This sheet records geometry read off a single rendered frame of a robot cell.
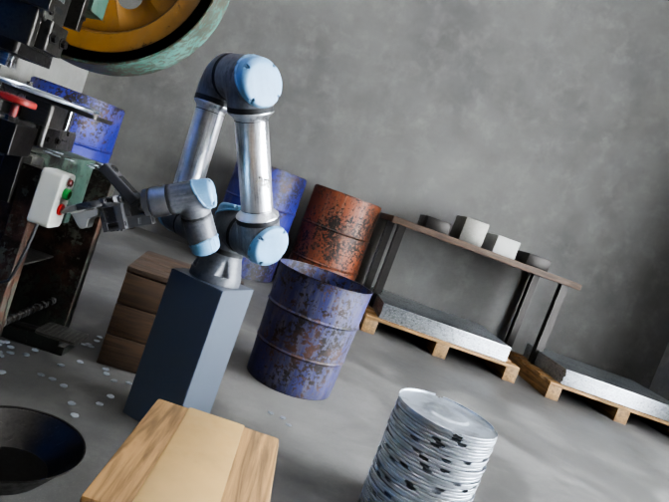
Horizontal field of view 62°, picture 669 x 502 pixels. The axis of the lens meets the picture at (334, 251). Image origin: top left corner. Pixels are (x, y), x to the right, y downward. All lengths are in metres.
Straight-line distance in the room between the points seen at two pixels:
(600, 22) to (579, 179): 1.38
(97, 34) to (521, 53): 4.01
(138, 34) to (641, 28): 4.71
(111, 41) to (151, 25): 0.14
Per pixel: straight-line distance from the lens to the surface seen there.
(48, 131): 1.72
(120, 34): 2.09
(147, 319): 1.99
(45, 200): 1.46
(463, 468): 1.58
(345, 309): 2.20
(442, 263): 5.11
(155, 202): 1.37
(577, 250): 5.54
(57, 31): 1.78
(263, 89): 1.37
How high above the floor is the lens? 0.78
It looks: 5 degrees down
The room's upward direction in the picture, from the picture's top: 20 degrees clockwise
